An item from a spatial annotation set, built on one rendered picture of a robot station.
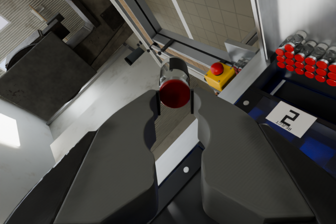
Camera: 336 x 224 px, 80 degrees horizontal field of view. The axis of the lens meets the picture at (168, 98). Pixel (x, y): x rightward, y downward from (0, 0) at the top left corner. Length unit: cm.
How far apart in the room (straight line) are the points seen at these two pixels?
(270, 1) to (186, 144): 40
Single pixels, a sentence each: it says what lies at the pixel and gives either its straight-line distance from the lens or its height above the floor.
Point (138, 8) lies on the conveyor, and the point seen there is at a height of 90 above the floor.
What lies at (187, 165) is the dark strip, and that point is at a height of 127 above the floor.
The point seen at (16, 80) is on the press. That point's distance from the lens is 361.
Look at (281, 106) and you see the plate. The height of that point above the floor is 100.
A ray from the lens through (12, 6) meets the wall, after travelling 770.
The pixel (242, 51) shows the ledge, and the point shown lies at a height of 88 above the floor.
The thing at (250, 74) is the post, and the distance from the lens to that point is 64.
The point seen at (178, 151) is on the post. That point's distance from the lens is 59.
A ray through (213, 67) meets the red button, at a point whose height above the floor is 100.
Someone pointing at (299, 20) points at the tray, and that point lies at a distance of 53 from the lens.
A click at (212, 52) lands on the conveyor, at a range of 92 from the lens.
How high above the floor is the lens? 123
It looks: 6 degrees down
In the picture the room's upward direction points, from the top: 136 degrees counter-clockwise
